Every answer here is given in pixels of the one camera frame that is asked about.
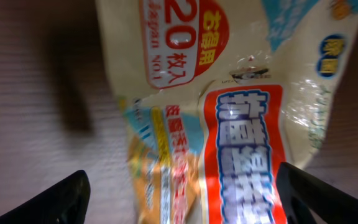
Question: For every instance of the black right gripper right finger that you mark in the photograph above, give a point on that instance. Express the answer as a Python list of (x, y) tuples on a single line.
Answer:
[(302, 193)]

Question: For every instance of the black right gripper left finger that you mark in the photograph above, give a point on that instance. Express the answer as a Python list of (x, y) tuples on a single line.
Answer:
[(66, 202)]

